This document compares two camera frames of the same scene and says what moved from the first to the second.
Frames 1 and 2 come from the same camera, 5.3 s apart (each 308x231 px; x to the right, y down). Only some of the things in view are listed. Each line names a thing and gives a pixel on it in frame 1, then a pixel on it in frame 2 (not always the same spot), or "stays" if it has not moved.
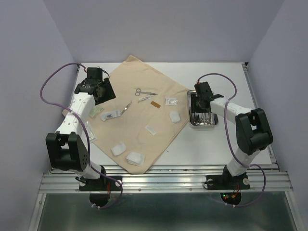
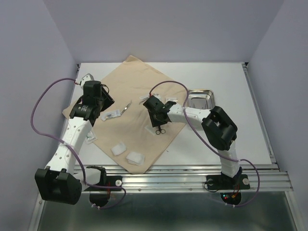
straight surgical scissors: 138,92 → 160,131
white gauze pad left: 119,148 stays
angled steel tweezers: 125,108 stays
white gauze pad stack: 135,159 stays
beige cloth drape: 148,109 stays
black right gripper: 194,108 → 154,122
